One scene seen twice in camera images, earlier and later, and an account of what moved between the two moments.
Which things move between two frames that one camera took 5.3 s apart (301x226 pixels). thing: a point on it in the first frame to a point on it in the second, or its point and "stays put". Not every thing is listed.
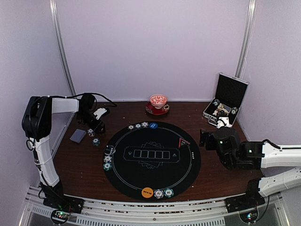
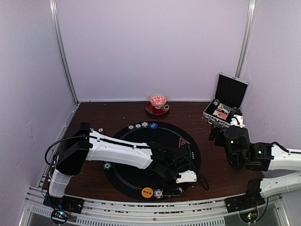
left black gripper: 98,126 to 172,190
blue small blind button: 153,125 stays put
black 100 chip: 130,127 stays put
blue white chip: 158,193 stays put
